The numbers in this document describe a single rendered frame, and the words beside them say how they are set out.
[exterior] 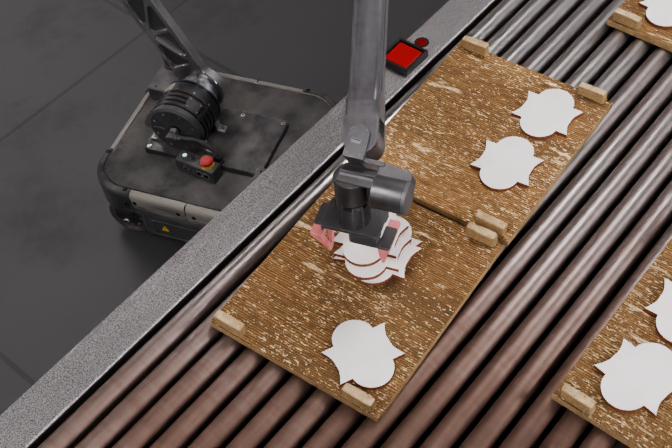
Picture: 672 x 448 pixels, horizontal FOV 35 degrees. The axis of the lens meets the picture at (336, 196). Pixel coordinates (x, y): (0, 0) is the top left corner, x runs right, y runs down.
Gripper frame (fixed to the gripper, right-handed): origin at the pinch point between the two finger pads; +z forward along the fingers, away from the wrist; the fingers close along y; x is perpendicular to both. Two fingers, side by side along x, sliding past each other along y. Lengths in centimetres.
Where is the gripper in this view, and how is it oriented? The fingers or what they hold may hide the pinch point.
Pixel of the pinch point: (357, 251)
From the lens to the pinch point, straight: 186.1
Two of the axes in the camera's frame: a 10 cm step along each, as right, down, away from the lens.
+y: 9.4, 2.1, -2.7
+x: 3.4, -7.2, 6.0
